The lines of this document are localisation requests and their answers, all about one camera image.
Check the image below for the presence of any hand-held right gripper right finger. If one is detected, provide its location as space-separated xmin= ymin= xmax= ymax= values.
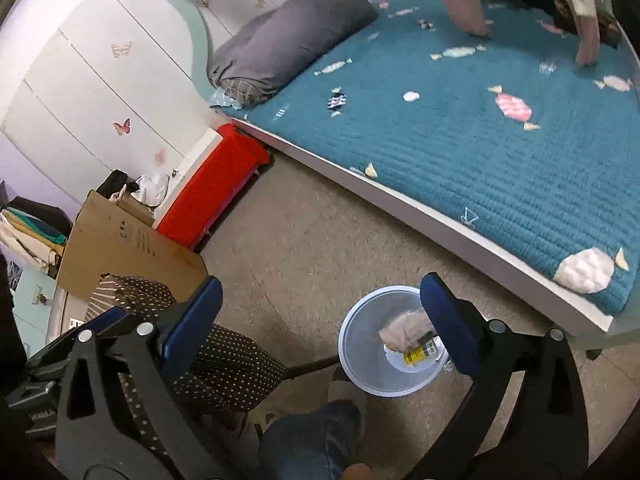
xmin=400 ymin=272 xmax=591 ymax=480

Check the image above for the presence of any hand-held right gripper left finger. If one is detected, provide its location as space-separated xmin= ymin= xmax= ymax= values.
xmin=54 ymin=276 xmax=231 ymax=480

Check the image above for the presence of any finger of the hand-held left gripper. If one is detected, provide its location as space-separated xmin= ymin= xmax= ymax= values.
xmin=75 ymin=306 xmax=129 ymax=342

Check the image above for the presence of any small yellow label bottle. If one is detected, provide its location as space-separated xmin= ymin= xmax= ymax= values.
xmin=402 ymin=342 xmax=442 ymax=369

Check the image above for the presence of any pink wrapper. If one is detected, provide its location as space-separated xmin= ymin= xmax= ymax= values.
xmin=378 ymin=309 xmax=433 ymax=353

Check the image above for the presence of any translucent plastic waste bin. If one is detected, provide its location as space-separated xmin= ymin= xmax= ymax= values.
xmin=338 ymin=285 xmax=453 ymax=397

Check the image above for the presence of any brown polka-dot table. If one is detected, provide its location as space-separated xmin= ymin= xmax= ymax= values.
xmin=85 ymin=274 xmax=288 ymax=463

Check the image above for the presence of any brown cardboard box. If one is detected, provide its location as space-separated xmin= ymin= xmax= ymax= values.
xmin=57 ymin=189 xmax=208 ymax=302

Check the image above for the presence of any light blue drawer cabinet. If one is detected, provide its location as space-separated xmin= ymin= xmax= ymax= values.
xmin=10 ymin=265 xmax=59 ymax=357

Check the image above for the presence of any stack of folded clothes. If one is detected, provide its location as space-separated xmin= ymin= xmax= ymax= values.
xmin=0 ymin=195 xmax=72 ymax=277

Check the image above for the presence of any white crumpled cloth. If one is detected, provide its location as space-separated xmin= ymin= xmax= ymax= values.
xmin=132 ymin=175 xmax=171 ymax=207

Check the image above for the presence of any bed with teal cover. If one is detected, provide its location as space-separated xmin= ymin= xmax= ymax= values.
xmin=215 ymin=105 xmax=640 ymax=353

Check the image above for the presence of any black cloth item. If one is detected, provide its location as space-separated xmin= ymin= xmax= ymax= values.
xmin=95 ymin=170 xmax=142 ymax=200

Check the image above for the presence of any red bench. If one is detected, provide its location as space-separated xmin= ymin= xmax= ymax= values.
xmin=155 ymin=124 xmax=273 ymax=252

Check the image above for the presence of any person's leg in jeans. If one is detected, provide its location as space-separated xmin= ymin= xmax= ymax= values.
xmin=257 ymin=400 xmax=372 ymax=480

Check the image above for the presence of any light blue pillow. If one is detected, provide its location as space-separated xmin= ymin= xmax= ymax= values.
xmin=210 ymin=87 xmax=247 ymax=111

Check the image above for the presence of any white wardrobe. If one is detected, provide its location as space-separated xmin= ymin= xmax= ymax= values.
xmin=0 ymin=0 xmax=203 ymax=203

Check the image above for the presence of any mint green headboard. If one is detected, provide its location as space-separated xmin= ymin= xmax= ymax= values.
xmin=140 ymin=0 xmax=223 ymax=103

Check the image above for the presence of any folded grey duvet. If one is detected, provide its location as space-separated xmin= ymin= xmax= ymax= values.
xmin=207 ymin=0 xmax=381 ymax=107

